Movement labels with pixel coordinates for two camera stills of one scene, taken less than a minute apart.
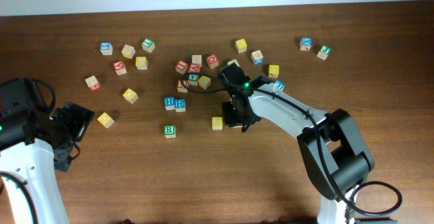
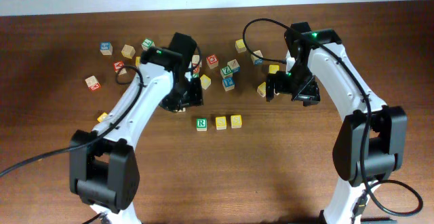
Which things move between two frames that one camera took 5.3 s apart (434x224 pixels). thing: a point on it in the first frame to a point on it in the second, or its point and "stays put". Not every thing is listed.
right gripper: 229,117 to 309,94
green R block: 169,131 to 201,124
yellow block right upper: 273,70 stays put
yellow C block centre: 204,82 stays put
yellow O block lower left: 106,120 stays put
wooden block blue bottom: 257,58 stays put
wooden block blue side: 233,61 stays put
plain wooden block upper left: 128,51 stays put
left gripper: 81,118 to 198,100
